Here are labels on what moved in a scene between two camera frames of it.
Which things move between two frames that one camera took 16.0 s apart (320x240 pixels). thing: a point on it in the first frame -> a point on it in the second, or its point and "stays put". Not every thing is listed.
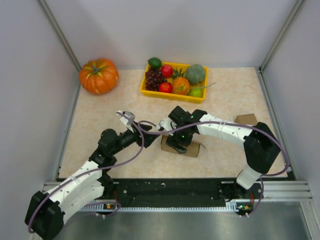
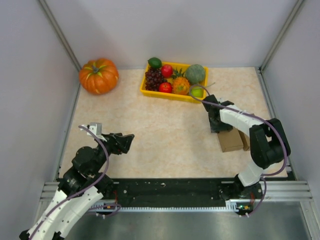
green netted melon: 195,74 stays put
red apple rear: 167,71 stays put
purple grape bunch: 153,78 stays put
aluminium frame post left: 61,35 stays put
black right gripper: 172,141 -> 216,129
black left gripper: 137,132 -> 124,142
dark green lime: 154,62 stays put
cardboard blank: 192,150 -> 230,140
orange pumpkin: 99,76 stays put
